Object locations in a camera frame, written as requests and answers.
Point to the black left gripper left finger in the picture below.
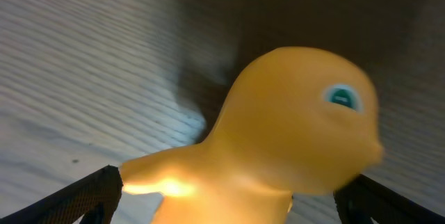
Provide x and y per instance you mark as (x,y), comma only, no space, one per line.
(91,200)

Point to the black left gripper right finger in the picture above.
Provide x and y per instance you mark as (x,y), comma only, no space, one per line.
(365,201)

